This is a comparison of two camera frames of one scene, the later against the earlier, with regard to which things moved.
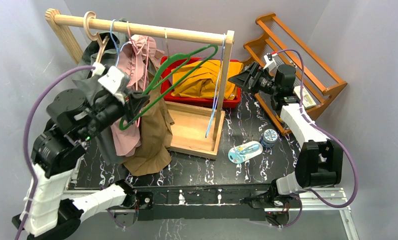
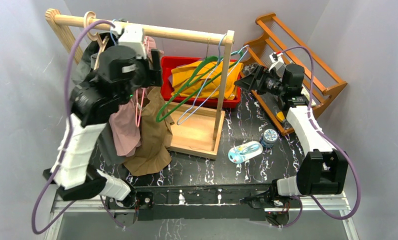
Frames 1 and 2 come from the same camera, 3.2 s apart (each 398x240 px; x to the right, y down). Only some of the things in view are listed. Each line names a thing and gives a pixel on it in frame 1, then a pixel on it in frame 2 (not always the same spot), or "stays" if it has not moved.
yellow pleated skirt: x=203 y=83 stays
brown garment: x=156 y=136 stays
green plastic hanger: x=163 y=71 → x=189 y=82
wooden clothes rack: x=197 y=130 stays
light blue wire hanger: x=217 y=89 → x=205 y=84
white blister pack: x=238 y=153 stays
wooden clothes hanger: x=87 y=16 stays
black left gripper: x=129 y=104 → x=155 y=66
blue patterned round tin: x=269 y=136 stays
